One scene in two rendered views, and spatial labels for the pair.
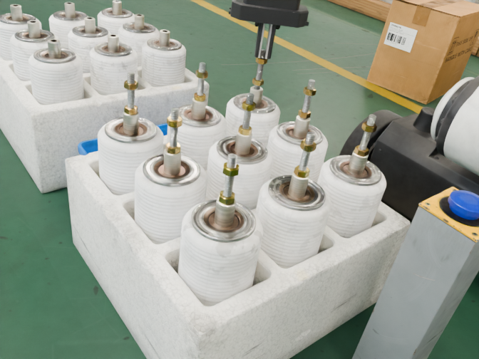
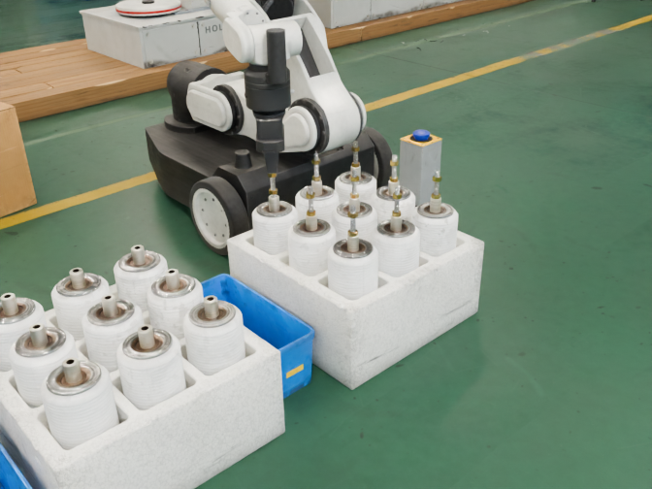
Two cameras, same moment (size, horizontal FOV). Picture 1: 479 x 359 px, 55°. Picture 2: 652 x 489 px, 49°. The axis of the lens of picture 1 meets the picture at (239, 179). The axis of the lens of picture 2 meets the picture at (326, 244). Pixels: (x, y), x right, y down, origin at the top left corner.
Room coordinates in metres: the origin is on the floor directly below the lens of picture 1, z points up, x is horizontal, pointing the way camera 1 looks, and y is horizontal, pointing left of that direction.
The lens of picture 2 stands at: (0.63, 1.35, 0.90)
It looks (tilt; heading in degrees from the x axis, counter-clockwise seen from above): 28 degrees down; 271
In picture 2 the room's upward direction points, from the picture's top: 1 degrees counter-clockwise
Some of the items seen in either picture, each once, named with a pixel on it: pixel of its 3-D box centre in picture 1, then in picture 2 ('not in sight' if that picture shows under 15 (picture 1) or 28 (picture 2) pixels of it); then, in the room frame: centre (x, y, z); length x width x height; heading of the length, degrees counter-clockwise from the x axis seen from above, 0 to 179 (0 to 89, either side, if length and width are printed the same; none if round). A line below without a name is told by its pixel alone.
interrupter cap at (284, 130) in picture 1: (299, 134); (316, 193); (0.66, -0.08, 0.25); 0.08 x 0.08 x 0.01
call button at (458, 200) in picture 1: (466, 206); (421, 136); (0.42, -0.25, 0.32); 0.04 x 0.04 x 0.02
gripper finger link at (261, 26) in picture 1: (257, 37); (271, 159); (0.75, 0.01, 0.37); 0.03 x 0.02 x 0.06; 4
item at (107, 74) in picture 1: (114, 91); (179, 329); (0.91, 0.30, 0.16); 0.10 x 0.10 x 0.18
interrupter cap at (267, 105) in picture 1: (254, 103); (274, 209); (0.75, -0.01, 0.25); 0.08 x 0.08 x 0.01
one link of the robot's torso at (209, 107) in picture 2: not in sight; (234, 101); (0.91, -0.67, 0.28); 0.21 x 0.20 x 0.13; 133
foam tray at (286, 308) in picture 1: (229, 233); (354, 277); (0.58, 0.00, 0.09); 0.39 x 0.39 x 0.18; 42
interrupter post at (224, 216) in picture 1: (224, 211); (435, 205); (0.42, 0.01, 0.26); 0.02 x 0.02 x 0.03
